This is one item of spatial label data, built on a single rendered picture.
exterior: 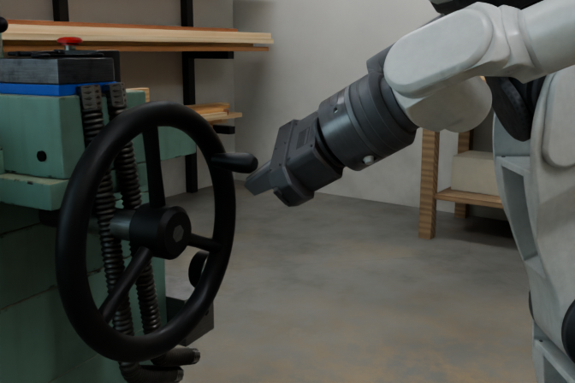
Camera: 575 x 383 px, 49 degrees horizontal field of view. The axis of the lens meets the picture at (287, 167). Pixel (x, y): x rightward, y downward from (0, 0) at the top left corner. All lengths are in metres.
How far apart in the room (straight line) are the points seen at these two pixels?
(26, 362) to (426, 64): 0.59
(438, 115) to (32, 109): 0.43
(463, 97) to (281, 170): 0.20
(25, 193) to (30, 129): 0.07
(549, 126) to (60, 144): 0.59
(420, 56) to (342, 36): 3.75
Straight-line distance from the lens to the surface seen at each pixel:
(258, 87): 4.78
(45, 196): 0.72
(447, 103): 0.64
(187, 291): 1.07
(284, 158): 0.70
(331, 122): 0.67
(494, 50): 0.60
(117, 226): 0.74
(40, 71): 0.75
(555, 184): 0.90
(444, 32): 0.62
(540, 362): 1.15
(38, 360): 0.89
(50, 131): 0.73
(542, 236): 0.94
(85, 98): 0.73
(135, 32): 3.62
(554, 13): 0.61
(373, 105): 0.64
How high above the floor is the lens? 1.01
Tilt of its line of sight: 11 degrees down
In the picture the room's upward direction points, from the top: straight up
